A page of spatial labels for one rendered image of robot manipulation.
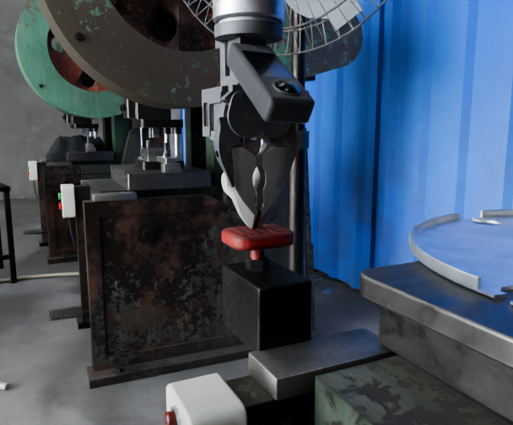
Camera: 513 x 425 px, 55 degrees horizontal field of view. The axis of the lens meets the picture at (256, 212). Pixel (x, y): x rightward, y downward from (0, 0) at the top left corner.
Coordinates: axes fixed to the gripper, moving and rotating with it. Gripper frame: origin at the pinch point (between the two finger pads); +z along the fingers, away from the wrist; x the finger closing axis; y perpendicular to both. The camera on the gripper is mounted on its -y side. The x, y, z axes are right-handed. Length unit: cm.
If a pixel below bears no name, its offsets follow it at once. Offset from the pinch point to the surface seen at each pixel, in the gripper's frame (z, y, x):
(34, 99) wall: -44, 627, 2
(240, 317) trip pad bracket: 9.9, -2.3, 3.0
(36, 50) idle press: -53, 271, 10
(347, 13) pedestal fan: -32, 38, -38
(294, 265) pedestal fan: 23, 52, -35
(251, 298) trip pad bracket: 6.9, -5.0, 3.0
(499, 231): -2.3, -23.1, -8.2
